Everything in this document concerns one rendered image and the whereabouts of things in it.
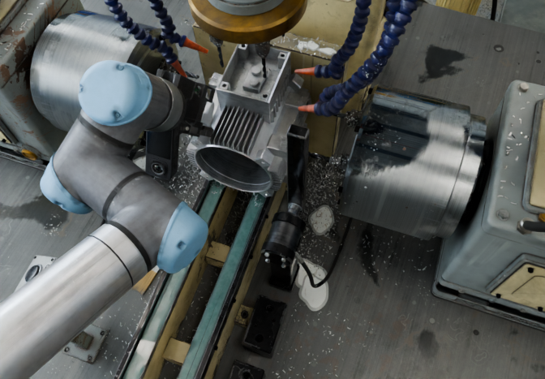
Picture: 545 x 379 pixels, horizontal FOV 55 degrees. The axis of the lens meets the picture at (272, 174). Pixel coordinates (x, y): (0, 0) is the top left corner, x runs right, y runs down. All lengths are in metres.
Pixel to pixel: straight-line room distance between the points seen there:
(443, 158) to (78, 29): 0.69
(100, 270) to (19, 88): 0.62
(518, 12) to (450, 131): 2.03
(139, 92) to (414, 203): 0.48
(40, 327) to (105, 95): 0.26
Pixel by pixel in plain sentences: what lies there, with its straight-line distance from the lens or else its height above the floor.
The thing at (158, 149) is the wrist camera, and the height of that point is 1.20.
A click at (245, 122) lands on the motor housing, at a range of 0.95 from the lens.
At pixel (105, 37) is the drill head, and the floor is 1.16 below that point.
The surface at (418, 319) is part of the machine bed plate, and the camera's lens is 1.14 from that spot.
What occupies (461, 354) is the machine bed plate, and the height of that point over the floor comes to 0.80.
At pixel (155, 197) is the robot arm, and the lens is 0.62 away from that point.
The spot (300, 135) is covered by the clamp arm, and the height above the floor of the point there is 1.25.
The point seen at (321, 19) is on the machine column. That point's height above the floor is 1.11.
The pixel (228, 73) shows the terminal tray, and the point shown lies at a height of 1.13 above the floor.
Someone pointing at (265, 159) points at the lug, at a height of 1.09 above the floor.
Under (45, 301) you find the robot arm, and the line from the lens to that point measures 0.57.
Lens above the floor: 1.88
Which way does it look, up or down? 61 degrees down
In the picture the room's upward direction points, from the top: 4 degrees counter-clockwise
